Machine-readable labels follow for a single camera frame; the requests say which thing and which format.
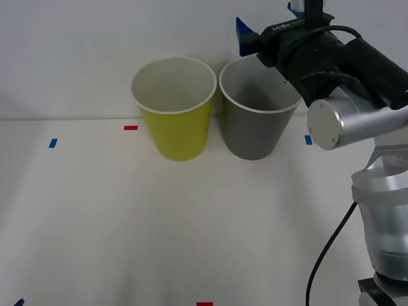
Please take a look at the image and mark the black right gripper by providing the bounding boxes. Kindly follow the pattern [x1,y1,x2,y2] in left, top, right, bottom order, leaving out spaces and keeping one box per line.
[235,2,344,87]

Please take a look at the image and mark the grey plastic bin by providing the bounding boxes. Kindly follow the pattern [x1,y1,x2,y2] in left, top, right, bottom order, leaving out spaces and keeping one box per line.
[218,55,303,161]

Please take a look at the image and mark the yellow-green plastic bin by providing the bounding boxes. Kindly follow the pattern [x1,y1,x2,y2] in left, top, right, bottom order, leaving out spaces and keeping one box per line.
[131,56,218,162]

